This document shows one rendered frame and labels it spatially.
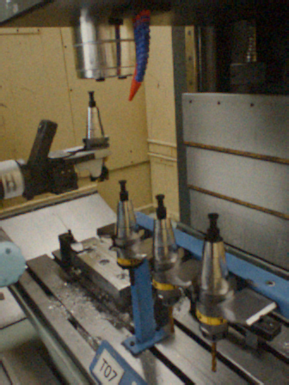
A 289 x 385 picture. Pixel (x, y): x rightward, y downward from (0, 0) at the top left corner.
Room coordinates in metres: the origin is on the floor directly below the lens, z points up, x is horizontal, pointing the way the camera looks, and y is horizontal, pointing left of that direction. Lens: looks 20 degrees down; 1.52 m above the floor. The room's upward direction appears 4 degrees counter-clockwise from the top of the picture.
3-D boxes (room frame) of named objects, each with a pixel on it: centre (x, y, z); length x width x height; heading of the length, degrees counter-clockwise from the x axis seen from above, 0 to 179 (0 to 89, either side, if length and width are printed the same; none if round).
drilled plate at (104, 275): (0.97, 0.07, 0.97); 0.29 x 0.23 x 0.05; 34
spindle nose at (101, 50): (0.87, 0.05, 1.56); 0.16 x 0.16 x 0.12
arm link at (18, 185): (0.72, 0.27, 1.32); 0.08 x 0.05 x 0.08; 35
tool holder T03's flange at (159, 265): (0.53, -0.03, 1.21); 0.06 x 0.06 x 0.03
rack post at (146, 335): (0.70, 0.02, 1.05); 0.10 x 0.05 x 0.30; 124
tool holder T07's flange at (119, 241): (0.62, 0.03, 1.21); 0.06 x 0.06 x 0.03
